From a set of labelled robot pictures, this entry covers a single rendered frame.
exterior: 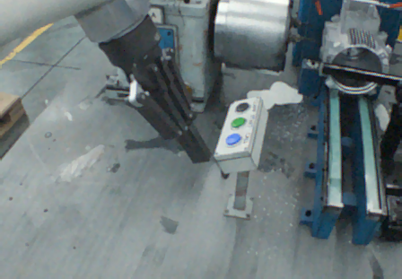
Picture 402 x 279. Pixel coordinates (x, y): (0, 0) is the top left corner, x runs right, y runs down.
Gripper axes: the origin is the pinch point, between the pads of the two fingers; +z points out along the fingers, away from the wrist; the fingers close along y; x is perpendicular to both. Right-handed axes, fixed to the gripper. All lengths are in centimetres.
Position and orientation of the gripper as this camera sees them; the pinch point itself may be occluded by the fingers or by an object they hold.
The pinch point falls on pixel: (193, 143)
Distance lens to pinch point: 56.9
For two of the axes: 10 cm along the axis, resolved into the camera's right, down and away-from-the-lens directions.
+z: 4.3, 7.4, 5.3
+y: 2.5, -6.6, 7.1
